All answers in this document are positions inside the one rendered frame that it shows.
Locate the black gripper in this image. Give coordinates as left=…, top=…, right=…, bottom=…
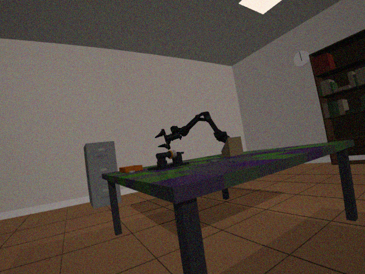
left=155, top=129, right=174, bottom=150

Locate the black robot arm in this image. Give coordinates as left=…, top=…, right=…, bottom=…
left=171, top=111, right=229, bottom=143

